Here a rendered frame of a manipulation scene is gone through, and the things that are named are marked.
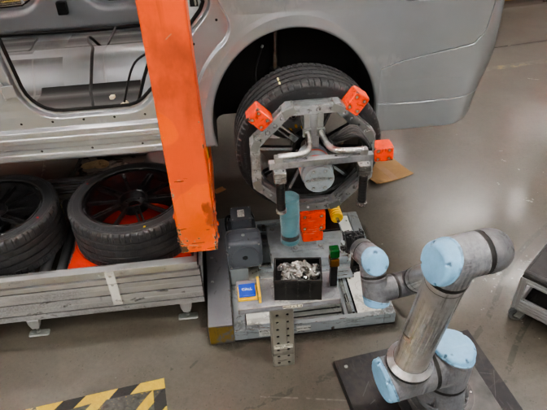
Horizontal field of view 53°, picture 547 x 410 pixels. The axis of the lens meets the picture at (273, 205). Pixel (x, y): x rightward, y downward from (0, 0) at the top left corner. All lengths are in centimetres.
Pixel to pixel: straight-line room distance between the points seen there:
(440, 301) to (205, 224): 119
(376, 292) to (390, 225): 153
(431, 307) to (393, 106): 147
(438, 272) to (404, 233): 198
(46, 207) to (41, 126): 43
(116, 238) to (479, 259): 176
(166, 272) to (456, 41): 174
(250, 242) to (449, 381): 118
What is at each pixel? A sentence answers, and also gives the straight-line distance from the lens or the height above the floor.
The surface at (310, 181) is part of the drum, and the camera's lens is 227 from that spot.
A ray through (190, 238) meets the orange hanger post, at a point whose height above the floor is 60.
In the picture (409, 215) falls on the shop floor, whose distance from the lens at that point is 352.
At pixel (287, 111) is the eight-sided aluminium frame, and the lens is 225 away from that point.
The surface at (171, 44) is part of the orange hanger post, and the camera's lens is 197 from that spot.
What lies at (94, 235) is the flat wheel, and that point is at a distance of 273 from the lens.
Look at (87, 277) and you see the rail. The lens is 271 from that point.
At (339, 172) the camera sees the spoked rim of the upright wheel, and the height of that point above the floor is 70.
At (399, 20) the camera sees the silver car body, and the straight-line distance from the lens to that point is 263.
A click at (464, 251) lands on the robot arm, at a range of 140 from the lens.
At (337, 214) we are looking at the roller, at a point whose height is 54.
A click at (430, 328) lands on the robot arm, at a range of 160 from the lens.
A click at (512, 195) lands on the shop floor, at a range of 386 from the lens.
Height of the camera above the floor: 214
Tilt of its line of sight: 37 degrees down
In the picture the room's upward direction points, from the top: 3 degrees counter-clockwise
